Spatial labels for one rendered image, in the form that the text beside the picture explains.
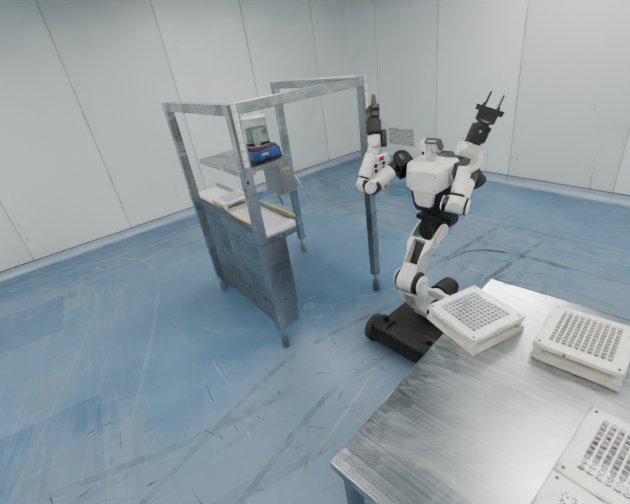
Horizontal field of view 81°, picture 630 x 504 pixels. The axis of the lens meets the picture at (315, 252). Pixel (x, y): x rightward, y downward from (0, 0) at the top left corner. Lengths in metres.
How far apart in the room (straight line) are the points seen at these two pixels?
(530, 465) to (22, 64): 5.46
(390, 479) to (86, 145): 5.06
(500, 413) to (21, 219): 5.32
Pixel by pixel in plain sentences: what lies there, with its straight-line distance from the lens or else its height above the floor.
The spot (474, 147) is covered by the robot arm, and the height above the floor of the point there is 1.42.
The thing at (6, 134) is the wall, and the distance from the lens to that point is 5.49.
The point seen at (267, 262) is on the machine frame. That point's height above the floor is 0.75.
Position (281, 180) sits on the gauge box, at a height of 1.21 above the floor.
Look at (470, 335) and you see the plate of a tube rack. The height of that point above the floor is 0.96.
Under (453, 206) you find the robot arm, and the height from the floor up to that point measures 1.17.
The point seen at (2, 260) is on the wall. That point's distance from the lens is 5.81.
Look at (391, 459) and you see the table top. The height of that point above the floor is 0.89.
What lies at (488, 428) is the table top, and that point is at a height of 0.89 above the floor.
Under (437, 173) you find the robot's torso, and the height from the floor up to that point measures 1.24.
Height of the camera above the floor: 1.90
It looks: 28 degrees down
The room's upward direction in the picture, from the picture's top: 9 degrees counter-clockwise
